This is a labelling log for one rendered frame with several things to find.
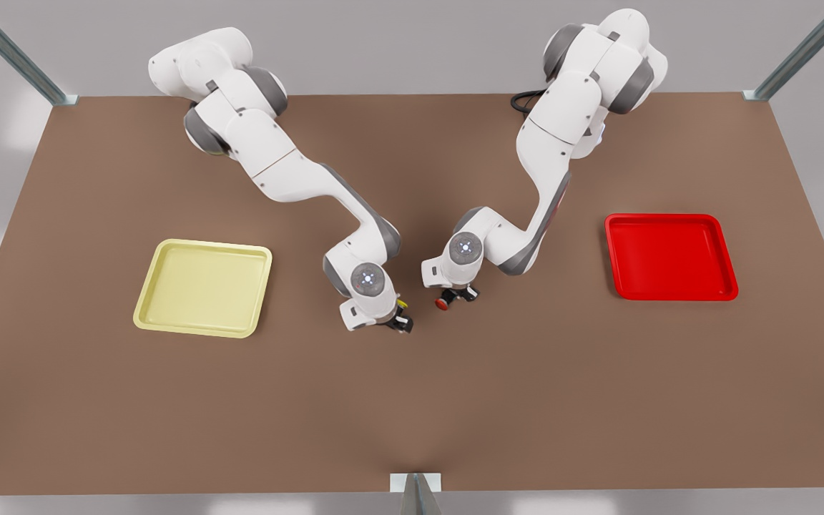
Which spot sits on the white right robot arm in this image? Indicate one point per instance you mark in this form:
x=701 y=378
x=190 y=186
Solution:
x=276 y=168

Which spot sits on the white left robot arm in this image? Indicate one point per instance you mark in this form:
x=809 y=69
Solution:
x=562 y=121

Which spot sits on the pale yellow tray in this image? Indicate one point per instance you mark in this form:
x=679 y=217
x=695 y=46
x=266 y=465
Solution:
x=203 y=287

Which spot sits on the red tray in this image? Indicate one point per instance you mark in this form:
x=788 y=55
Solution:
x=669 y=256

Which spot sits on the silver frame post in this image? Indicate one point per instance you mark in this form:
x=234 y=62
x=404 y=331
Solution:
x=15 y=54
x=416 y=493
x=802 y=51

